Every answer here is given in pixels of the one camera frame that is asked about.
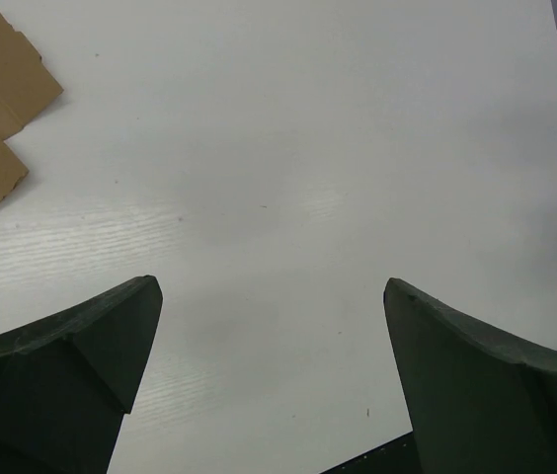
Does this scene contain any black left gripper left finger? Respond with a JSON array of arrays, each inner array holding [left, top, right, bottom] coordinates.
[[0, 276, 163, 473]]

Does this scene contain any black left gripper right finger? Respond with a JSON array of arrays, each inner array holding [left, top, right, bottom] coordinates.
[[383, 278, 557, 473]]

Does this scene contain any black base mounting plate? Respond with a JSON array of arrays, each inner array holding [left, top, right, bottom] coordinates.
[[323, 432, 423, 474]]

